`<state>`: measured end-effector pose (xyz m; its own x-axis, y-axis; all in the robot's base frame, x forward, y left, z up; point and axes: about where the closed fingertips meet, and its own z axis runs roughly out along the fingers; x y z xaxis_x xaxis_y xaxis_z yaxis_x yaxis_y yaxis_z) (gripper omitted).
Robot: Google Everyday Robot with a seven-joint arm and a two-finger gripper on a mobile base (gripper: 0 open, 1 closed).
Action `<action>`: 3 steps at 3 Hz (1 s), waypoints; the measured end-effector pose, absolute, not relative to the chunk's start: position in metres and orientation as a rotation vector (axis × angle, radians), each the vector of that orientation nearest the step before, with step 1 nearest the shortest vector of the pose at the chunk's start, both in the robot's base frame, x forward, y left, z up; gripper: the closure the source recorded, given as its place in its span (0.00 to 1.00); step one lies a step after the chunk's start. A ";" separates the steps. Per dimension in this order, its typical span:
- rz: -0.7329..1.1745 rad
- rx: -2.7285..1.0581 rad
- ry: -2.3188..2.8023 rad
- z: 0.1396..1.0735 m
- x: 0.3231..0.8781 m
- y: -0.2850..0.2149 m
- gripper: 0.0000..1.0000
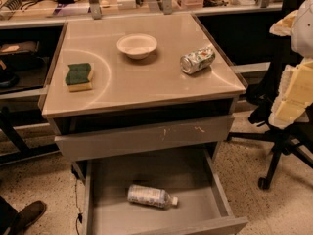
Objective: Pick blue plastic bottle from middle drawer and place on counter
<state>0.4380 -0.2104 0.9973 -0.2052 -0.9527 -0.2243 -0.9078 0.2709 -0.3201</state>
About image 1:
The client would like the clear plastic water bottle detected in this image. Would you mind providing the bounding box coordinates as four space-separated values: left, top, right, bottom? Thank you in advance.
127 184 178 209

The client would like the black office chair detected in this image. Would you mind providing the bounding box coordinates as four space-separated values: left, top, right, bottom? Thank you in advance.
229 0 313 190

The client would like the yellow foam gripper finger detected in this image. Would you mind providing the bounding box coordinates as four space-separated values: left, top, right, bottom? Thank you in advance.
269 59 313 129
269 10 297 36

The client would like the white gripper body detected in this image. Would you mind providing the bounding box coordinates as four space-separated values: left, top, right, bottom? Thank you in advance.
291 0 313 58

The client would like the black table leg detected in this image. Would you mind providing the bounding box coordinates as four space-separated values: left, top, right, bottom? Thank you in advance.
0 107 59 165

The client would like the black cable on floor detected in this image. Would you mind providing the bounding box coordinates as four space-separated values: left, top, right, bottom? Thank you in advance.
73 176 84 235

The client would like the green and yellow sponge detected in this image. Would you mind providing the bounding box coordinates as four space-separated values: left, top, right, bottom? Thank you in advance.
65 63 93 92

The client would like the closed top drawer front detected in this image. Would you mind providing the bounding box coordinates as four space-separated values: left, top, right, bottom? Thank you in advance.
55 115 234 162

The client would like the white paper bowl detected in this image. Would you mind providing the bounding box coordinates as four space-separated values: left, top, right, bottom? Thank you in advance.
116 33 157 60

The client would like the brown shoe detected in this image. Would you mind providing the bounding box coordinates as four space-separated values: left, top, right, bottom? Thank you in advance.
8 201 47 235

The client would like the grey metal desk post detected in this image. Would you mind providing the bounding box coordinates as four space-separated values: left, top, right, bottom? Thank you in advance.
88 0 102 20

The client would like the open middle drawer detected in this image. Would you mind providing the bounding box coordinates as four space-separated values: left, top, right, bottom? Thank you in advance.
82 147 247 235

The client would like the crushed green soda can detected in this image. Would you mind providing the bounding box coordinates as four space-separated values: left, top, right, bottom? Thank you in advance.
180 47 215 75

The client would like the grey drawer cabinet with counter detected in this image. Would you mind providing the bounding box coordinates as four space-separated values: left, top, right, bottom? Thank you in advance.
37 12 249 235

